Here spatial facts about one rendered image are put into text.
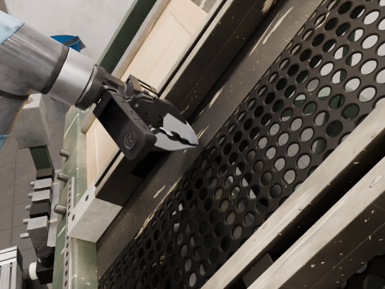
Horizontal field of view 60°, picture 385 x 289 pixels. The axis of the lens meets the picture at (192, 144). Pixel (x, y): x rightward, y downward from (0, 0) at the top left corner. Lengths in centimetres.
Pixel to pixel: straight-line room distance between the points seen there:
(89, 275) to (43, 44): 50
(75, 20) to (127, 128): 362
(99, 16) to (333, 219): 389
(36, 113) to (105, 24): 279
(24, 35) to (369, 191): 42
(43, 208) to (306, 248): 96
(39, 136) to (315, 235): 128
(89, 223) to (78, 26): 341
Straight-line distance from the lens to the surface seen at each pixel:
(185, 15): 92
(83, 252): 83
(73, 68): 49
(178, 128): 55
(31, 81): 49
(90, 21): 408
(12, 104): 51
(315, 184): 32
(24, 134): 147
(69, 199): 97
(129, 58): 113
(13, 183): 263
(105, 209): 78
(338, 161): 32
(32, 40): 49
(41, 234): 113
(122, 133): 47
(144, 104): 51
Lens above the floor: 152
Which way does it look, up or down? 34 degrees down
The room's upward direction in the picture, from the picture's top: straight up
